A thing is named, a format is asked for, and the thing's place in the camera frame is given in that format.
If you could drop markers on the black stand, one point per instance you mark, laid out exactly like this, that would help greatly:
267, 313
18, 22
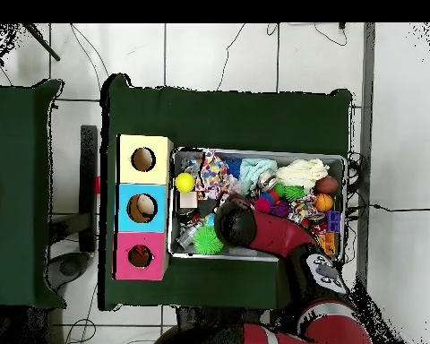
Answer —
89, 161

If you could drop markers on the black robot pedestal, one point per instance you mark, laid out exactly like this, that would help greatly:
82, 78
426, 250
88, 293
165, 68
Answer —
200, 315

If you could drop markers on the large green spiky ball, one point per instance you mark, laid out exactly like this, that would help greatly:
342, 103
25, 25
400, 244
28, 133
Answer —
208, 240

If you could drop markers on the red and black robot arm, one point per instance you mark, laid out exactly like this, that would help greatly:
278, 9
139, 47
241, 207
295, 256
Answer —
276, 233

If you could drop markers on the large yellow ball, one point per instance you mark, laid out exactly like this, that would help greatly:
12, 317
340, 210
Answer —
185, 182

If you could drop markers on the polka dot cloth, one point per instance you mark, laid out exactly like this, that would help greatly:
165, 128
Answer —
211, 173

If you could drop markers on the wooden box with three holes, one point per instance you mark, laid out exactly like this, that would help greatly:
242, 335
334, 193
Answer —
125, 172

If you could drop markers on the dark green tablecloth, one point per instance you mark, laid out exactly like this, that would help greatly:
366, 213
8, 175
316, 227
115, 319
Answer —
218, 118

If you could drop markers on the cream knitted cloth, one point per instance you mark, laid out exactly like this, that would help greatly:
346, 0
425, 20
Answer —
302, 172

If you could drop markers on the blue spiky ball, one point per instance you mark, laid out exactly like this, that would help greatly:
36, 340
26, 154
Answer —
233, 166

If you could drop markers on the green-covered side table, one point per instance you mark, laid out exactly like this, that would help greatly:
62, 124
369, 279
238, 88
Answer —
14, 197

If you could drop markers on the black rod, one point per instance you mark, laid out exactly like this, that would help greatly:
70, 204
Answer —
43, 43

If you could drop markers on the purple plastic block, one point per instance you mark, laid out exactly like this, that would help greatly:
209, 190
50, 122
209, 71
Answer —
333, 221

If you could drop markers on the orange striped tiger plush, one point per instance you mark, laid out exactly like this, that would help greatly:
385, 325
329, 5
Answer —
138, 250

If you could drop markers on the small orange basketball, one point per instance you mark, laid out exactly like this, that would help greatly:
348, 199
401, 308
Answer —
324, 202

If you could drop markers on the light teal knitted cloth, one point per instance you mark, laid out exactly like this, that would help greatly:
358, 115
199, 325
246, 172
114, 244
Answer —
254, 172

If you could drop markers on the brown toy football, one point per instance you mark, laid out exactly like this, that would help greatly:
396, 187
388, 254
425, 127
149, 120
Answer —
326, 185

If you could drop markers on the silver mesh bin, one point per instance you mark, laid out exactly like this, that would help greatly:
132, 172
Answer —
236, 255

